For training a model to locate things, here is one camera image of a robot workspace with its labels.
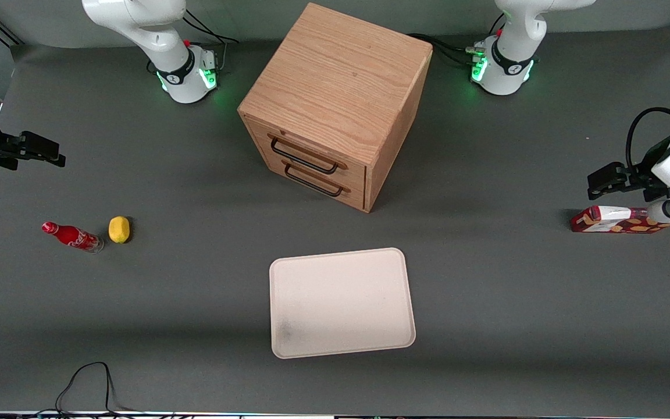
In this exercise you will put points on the wooden drawer front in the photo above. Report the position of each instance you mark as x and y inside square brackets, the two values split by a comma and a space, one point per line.
[312, 154]
[323, 189]

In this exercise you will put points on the red snack carton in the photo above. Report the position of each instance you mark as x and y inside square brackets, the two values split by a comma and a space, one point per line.
[614, 224]

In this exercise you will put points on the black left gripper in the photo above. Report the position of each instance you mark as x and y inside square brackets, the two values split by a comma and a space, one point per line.
[647, 175]

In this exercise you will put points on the red coke bottle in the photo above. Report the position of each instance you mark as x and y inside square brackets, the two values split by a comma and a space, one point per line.
[73, 235]

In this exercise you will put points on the yellow lemon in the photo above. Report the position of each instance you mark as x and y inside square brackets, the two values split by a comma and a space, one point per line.
[118, 229]

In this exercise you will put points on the wooden drawer cabinet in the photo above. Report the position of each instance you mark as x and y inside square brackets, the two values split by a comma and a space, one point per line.
[341, 75]

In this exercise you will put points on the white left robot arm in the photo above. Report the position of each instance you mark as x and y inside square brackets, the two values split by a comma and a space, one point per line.
[512, 41]

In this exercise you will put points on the beige plastic tray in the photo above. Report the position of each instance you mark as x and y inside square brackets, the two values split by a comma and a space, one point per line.
[341, 302]

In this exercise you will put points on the black frame rail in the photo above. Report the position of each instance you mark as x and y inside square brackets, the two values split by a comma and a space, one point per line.
[3, 32]

